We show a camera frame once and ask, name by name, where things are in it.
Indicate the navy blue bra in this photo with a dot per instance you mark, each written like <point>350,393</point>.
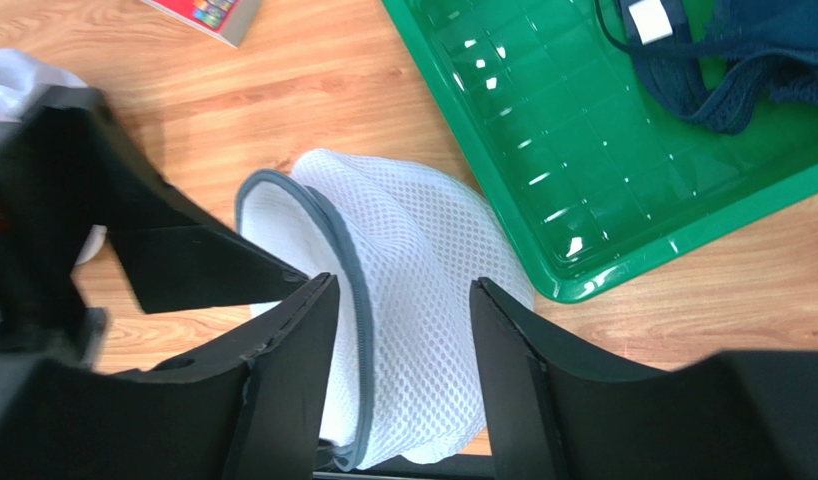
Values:
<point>750,49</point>

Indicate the pink-rimmed mesh laundry bag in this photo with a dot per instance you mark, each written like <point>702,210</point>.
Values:
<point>23,86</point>

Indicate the green plastic tray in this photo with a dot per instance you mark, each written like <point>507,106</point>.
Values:
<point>593,182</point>

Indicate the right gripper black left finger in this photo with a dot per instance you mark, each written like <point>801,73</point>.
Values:
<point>245,405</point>

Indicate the red comic paperback book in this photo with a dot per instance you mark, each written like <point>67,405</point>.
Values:
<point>225,20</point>

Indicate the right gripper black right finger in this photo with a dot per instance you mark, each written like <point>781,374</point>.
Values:
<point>560,407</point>

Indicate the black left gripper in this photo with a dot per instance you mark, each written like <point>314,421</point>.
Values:
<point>176,255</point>

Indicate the white mesh laundry bag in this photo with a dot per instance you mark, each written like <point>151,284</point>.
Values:
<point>405,242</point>

